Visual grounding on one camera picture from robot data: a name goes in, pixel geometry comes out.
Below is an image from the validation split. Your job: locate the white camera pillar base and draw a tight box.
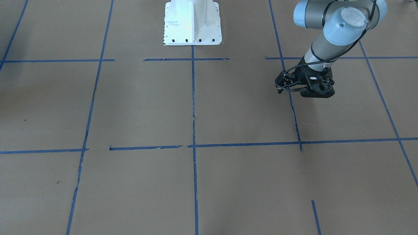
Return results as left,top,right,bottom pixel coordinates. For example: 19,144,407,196
163,0,222,46

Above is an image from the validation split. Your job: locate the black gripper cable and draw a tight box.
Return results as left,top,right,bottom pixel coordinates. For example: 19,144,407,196
275,0,378,92

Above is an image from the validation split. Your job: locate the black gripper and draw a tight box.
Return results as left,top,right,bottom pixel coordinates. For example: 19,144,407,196
276,65,335,98

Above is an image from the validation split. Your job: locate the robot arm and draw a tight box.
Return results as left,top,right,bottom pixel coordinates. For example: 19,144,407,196
275,0,388,98

